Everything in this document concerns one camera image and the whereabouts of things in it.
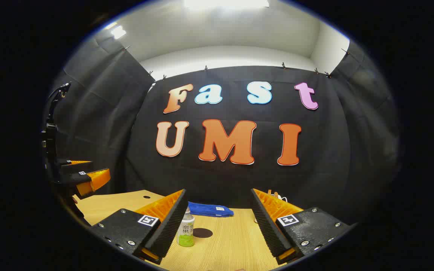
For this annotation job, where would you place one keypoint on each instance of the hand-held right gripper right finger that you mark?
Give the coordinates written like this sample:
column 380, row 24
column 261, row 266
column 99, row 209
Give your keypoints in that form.
column 268, row 226

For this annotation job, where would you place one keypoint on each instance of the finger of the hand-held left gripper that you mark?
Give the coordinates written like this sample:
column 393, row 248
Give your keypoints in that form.
column 68, row 165
column 77, row 178

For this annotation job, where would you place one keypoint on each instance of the blue towel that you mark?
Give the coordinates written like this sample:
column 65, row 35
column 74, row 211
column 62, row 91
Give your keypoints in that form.
column 209, row 209

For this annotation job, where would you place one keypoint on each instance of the dark round coaster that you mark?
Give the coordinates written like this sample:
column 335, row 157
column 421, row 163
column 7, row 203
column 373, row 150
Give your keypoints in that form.
column 204, row 233

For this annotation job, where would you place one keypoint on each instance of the clear water bottle green label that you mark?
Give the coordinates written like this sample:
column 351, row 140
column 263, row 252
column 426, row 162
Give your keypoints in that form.
column 186, row 233

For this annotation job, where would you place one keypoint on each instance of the small ceiling light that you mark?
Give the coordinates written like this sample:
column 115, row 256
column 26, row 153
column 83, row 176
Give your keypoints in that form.
column 118, row 32

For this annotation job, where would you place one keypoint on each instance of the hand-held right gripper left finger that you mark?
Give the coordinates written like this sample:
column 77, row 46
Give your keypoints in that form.
column 171, row 222

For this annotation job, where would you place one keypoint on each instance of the black backdrop cloth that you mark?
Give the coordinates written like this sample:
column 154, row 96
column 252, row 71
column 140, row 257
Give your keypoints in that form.
column 126, row 131

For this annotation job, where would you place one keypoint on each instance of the bright ceiling light panel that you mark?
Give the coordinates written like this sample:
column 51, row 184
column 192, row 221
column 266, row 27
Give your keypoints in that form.
column 224, row 3

